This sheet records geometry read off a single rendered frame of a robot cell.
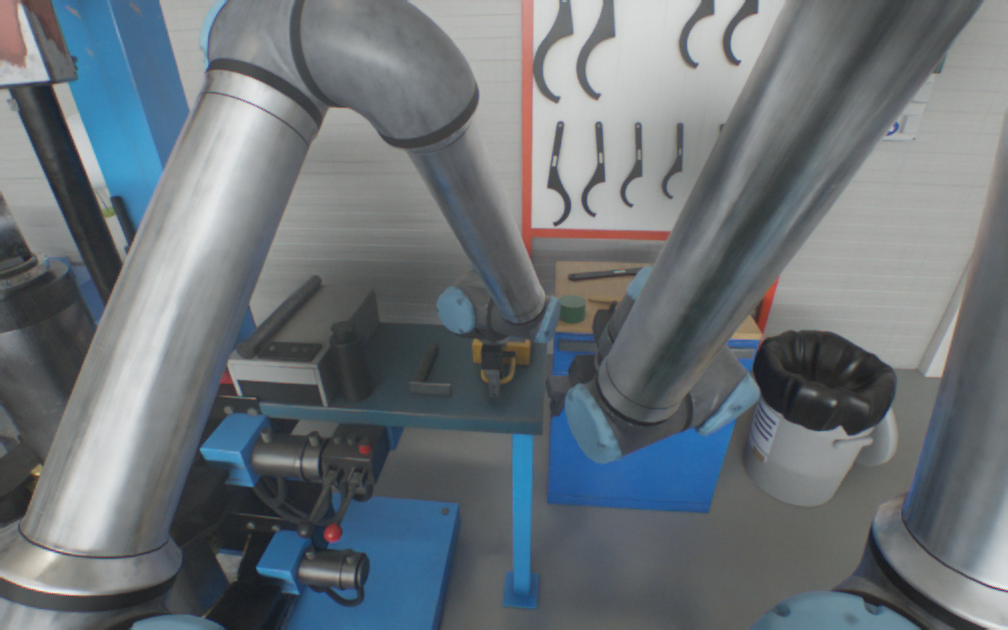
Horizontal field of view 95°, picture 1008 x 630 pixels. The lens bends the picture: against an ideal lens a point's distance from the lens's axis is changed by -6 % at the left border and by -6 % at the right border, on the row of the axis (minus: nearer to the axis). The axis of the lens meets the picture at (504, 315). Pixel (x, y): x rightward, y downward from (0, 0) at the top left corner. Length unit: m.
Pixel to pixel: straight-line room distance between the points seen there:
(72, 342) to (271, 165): 0.84
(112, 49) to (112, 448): 1.10
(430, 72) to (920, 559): 0.57
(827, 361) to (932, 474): 2.11
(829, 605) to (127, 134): 1.52
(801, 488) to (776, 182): 2.30
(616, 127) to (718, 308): 2.34
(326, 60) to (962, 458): 0.59
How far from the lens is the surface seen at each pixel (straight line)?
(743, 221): 0.35
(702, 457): 2.22
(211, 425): 1.47
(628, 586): 2.19
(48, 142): 1.57
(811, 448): 2.41
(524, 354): 1.32
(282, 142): 0.52
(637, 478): 2.26
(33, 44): 1.12
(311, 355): 1.24
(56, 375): 1.29
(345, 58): 0.49
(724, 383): 0.62
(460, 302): 0.93
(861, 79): 0.31
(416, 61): 0.49
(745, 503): 2.58
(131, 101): 1.46
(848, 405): 2.27
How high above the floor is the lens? 1.85
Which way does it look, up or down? 30 degrees down
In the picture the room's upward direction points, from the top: 1 degrees counter-clockwise
